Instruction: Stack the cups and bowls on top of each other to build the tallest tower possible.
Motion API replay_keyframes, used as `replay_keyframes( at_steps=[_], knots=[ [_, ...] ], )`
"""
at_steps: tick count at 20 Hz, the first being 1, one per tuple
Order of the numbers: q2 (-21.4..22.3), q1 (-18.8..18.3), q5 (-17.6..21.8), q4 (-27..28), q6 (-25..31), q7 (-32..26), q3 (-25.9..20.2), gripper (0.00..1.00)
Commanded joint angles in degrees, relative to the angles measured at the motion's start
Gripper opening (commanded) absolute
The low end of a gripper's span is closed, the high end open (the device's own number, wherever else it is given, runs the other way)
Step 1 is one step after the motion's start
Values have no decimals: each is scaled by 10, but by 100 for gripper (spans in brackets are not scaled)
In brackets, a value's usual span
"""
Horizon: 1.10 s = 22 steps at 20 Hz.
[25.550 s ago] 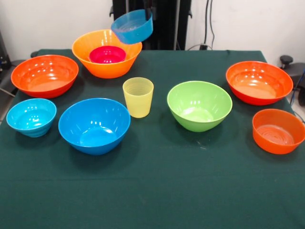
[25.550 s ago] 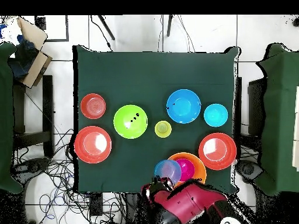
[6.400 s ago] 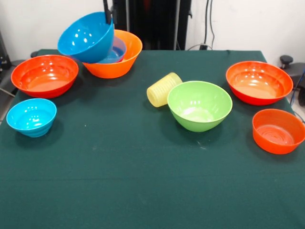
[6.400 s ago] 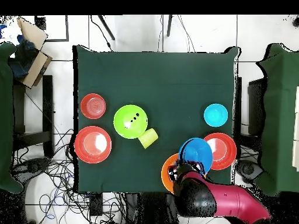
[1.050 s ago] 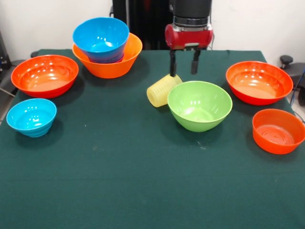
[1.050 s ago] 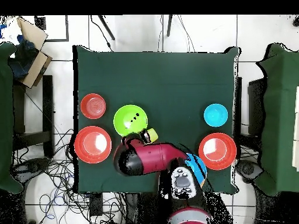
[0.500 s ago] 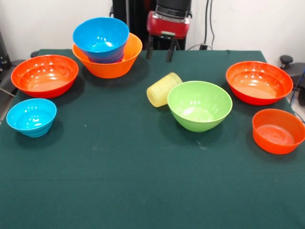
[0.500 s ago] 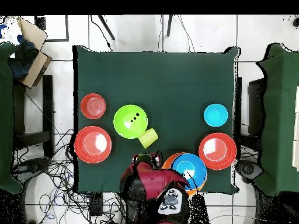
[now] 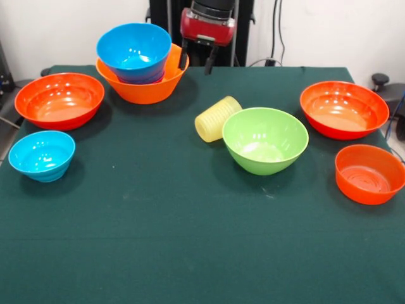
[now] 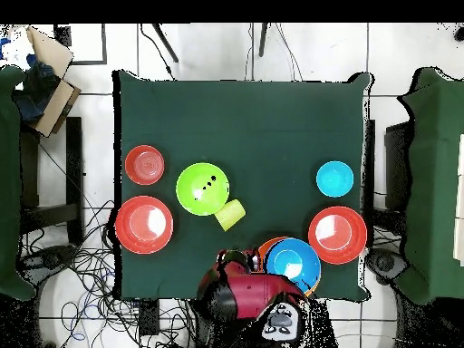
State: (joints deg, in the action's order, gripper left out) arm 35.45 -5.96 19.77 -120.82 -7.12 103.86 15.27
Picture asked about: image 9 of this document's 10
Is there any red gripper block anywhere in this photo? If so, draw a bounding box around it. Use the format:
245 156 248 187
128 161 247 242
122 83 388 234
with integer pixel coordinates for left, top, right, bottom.
177 8 237 76

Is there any small magenta plastic bowl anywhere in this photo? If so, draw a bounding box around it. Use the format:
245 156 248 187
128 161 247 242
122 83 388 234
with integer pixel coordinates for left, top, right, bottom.
121 75 166 86

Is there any small blue plastic bowl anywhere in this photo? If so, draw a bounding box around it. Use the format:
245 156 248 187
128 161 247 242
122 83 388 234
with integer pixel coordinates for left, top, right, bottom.
114 66 166 85

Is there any yellow plastic cup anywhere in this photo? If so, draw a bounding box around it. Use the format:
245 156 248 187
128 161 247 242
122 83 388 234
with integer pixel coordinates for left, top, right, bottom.
194 96 244 144

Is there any large orange plastic bowl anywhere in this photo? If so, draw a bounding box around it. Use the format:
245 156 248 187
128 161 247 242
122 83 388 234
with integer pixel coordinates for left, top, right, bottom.
95 42 190 105

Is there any large blue plastic bowl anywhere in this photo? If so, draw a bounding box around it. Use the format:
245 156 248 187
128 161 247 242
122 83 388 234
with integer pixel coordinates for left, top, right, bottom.
96 22 173 77

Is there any green plastic bowl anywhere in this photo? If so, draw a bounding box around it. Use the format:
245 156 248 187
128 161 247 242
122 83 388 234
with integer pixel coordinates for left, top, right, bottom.
221 106 309 176

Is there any large red plastic bowl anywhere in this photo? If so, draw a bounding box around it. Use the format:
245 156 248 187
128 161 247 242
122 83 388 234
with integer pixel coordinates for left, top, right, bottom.
14 72 106 131
299 80 390 141

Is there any dark green tablecloth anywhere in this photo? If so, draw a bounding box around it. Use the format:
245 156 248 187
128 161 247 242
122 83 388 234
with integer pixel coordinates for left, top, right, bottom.
0 65 405 304

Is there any small cyan plastic bowl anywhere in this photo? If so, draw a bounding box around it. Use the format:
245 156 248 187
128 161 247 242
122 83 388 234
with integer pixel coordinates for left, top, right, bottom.
8 130 76 184

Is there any small orange-red plastic bowl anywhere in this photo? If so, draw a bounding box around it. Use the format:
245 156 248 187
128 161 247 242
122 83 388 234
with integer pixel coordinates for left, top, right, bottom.
334 144 405 206

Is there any black wall cable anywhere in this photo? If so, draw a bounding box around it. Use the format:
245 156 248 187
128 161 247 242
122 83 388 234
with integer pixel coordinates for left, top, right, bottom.
270 0 287 64

